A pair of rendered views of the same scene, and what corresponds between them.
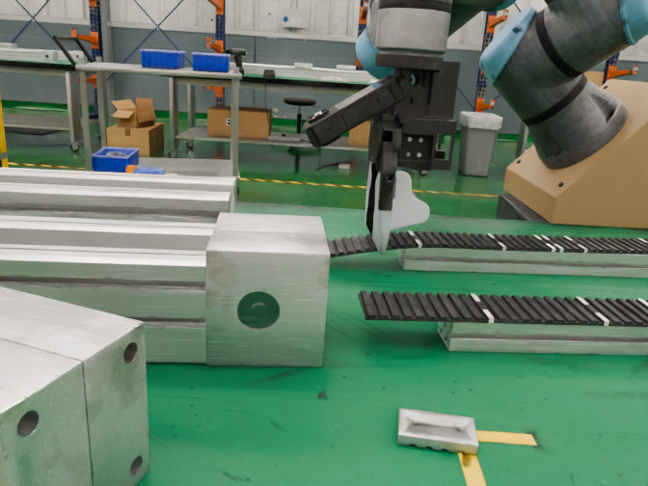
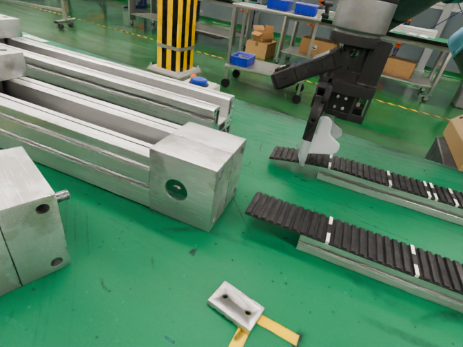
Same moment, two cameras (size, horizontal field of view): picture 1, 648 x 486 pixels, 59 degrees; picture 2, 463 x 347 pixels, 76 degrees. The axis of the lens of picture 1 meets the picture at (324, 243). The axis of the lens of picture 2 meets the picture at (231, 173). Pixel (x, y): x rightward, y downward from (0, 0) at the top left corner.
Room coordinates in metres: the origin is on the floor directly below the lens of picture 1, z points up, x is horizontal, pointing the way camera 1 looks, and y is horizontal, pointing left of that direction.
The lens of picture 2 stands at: (0.14, -0.12, 1.05)
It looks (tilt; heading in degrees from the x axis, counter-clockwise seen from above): 33 degrees down; 22
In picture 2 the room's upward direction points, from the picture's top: 10 degrees clockwise
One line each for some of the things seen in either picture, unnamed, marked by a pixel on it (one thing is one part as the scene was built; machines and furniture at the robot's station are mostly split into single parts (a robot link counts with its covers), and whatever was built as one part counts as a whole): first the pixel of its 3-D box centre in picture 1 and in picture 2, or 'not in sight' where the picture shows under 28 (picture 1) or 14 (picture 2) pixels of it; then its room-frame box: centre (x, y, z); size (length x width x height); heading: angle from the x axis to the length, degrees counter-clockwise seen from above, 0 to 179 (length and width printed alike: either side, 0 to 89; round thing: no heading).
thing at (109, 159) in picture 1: (158, 127); (268, 45); (3.59, 1.07, 0.50); 1.03 x 0.55 x 1.01; 102
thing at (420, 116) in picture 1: (410, 114); (346, 77); (0.64, -0.08, 0.96); 0.09 x 0.08 x 0.12; 95
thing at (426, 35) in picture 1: (411, 36); (362, 18); (0.64, -0.08, 1.04); 0.08 x 0.08 x 0.05
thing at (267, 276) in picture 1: (268, 280); (202, 169); (0.45, 0.05, 0.83); 0.12 x 0.09 x 0.10; 5
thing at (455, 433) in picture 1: (436, 430); (235, 306); (0.32, -0.08, 0.78); 0.05 x 0.03 x 0.01; 83
